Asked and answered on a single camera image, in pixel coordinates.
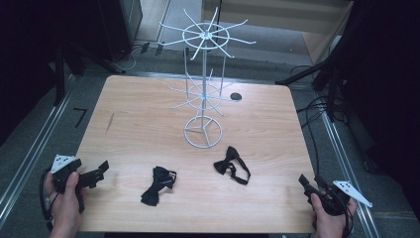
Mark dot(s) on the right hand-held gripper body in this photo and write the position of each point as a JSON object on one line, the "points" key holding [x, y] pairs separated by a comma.
{"points": [[336, 201]]}

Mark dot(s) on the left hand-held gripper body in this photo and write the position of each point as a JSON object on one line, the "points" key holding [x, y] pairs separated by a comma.
{"points": [[62, 165]]}

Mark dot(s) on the person's right hand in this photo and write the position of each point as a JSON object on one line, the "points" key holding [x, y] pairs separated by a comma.
{"points": [[330, 224]]}

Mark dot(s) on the metal floor rail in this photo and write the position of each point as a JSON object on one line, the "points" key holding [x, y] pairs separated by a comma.
{"points": [[346, 165], [33, 148]]}

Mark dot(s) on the person's left hand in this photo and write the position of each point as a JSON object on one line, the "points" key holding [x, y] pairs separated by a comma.
{"points": [[66, 208]]}

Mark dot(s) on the light wooden furniture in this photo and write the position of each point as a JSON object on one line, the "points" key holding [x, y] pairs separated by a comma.
{"points": [[290, 16]]}

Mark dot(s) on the dark cabinet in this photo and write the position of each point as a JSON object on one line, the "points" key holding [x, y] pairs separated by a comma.
{"points": [[122, 23]]}

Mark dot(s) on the black metal stand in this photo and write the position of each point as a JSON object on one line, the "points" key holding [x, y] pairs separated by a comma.
{"points": [[60, 76], [327, 69]]}

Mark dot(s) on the black bow tie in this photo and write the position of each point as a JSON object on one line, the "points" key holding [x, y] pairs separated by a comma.
{"points": [[231, 162], [157, 185]]}

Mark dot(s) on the black round table grommet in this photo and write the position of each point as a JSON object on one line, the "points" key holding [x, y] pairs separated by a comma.
{"points": [[235, 96]]}

